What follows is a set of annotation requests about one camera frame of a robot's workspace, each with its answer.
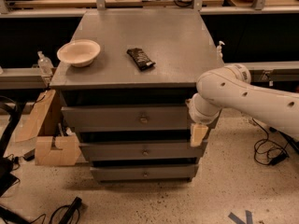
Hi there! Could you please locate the grey top drawer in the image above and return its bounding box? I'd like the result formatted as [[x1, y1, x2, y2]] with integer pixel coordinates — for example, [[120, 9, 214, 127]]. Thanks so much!
[[62, 105, 193, 133]]

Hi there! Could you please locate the black cable with adapter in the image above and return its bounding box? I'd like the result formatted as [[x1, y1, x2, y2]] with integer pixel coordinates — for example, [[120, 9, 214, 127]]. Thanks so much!
[[252, 119, 290, 167]]

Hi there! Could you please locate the white bowl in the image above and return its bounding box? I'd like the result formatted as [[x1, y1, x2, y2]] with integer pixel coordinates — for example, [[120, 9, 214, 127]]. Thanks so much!
[[57, 39, 101, 67]]

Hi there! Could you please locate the grey drawer cabinet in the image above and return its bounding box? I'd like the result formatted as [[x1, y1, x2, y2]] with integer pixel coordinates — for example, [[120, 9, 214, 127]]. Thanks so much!
[[50, 8, 234, 183]]

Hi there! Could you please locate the grey bottom drawer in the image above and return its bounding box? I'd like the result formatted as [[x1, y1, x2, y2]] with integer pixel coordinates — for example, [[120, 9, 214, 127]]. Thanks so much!
[[91, 164, 198, 182]]

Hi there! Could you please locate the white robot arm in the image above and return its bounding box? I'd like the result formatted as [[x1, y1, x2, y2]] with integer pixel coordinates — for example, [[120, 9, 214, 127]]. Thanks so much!
[[188, 64, 299, 140]]

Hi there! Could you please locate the grey middle drawer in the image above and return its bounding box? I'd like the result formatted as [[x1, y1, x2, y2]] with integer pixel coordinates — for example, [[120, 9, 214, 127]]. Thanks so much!
[[79, 140, 207, 161]]

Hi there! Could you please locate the black power strip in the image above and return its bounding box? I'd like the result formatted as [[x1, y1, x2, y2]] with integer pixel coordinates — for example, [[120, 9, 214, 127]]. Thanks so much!
[[49, 197, 82, 224]]

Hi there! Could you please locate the black snack packet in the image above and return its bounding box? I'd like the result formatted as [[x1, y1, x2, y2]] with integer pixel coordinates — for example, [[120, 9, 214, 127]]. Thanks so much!
[[127, 48, 156, 71]]

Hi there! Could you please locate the grey drawer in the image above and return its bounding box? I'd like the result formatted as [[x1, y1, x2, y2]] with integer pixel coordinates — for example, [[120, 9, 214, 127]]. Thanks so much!
[[79, 140, 207, 161], [91, 164, 198, 182], [62, 105, 193, 133]]

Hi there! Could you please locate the clear sanitizer bottle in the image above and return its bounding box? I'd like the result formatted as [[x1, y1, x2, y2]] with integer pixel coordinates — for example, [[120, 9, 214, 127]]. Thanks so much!
[[37, 51, 53, 77]]

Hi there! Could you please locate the cardboard box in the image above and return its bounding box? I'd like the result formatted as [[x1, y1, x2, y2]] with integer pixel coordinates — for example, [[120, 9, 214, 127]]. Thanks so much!
[[16, 90, 81, 166]]

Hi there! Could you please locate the black chair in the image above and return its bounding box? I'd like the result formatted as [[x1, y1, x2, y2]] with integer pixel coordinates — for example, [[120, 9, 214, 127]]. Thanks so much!
[[0, 95, 24, 198]]

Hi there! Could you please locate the white pump bottle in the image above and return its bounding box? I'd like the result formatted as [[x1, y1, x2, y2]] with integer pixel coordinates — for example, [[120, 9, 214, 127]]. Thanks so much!
[[216, 40, 225, 58]]

